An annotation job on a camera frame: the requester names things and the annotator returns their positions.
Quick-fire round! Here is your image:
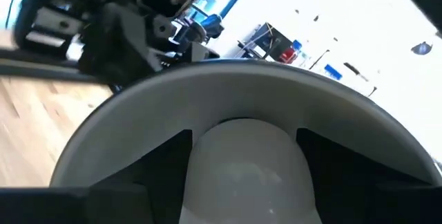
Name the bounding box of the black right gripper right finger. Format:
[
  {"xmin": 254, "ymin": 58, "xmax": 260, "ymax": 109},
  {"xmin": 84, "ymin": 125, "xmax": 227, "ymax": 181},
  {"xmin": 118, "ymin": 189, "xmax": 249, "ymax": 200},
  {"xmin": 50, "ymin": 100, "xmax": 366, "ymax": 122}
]
[{"xmin": 296, "ymin": 128, "xmax": 442, "ymax": 224}]

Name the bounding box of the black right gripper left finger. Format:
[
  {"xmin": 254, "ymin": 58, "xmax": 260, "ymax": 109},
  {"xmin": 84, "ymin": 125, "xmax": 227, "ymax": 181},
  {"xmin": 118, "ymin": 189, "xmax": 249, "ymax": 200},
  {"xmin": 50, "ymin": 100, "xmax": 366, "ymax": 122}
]
[{"xmin": 0, "ymin": 129, "xmax": 193, "ymax": 224}]

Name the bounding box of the white lightbulb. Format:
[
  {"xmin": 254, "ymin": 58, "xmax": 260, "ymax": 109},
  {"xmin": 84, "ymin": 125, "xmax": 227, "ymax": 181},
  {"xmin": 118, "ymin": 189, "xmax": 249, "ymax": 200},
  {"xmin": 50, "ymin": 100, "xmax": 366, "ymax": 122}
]
[{"xmin": 178, "ymin": 118, "xmax": 323, "ymax": 224}]

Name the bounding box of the black desk lamp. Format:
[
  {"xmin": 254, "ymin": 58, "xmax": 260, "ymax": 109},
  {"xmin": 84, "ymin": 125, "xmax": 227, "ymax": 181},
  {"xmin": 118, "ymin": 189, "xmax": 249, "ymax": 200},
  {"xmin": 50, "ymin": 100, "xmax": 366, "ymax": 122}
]
[{"xmin": 50, "ymin": 59, "xmax": 442, "ymax": 187}]

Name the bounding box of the black workbench rack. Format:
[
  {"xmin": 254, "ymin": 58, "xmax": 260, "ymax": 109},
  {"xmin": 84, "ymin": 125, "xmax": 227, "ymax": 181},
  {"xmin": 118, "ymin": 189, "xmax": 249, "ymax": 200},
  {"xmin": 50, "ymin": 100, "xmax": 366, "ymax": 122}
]
[{"xmin": 238, "ymin": 21, "xmax": 295, "ymax": 63}]

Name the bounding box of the red storage box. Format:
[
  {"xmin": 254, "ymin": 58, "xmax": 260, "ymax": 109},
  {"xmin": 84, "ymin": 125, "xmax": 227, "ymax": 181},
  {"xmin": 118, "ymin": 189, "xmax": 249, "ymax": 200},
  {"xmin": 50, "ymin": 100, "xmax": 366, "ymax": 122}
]
[{"xmin": 278, "ymin": 46, "xmax": 298, "ymax": 64}]

